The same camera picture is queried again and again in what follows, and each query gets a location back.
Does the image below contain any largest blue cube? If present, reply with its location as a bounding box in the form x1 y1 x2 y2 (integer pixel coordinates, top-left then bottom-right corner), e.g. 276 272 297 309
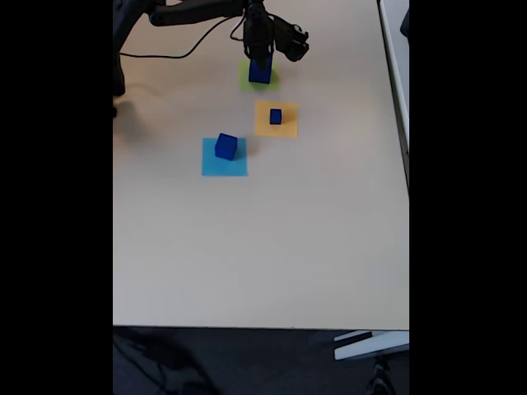
248 56 275 86

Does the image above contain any large blue cube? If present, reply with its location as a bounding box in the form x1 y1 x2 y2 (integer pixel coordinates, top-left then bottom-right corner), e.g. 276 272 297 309
214 132 239 161

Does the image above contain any green paper square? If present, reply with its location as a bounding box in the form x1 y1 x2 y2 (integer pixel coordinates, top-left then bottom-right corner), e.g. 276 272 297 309
238 58 280 92

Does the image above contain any orange paper square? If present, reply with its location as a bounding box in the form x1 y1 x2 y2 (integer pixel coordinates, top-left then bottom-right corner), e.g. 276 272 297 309
254 100 299 139

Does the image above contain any blue paper square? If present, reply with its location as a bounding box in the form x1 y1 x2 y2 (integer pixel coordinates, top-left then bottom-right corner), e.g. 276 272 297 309
201 137 250 178

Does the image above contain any white adjacent table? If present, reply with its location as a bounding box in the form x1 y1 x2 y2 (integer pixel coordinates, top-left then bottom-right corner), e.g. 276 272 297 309
377 0 410 193

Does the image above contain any white table foot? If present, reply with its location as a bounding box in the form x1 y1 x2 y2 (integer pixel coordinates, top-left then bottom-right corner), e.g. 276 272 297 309
333 329 410 362

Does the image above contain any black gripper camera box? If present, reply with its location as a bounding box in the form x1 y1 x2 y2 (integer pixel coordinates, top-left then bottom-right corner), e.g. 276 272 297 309
273 16 310 63

